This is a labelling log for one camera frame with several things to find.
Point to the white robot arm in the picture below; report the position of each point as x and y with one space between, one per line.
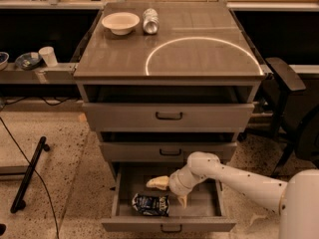
296 201

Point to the grey side shelf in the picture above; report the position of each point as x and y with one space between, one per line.
62 74

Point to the grey drawer cabinet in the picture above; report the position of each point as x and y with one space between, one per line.
197 44

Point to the white bowl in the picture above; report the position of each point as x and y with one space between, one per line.
121 23

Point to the white soda can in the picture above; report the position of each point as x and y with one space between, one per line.
151 21

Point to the blue patterned bowl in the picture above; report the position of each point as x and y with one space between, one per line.
28 61

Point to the top drawer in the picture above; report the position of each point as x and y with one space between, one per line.
166 109

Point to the bottom drawer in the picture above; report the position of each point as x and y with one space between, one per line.
204 211

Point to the drawer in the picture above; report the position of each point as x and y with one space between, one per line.
204 211
164 146
166 109

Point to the black office chair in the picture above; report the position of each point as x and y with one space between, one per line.
294 103

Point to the blue bowl at edge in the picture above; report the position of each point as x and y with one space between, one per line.
4 57

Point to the blue chip bag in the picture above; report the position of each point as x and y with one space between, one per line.
151 205

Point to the middle drawer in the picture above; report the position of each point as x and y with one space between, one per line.
164 146

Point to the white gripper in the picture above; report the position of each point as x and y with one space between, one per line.
176 184

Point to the white paper cup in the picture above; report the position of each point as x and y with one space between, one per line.
48 55

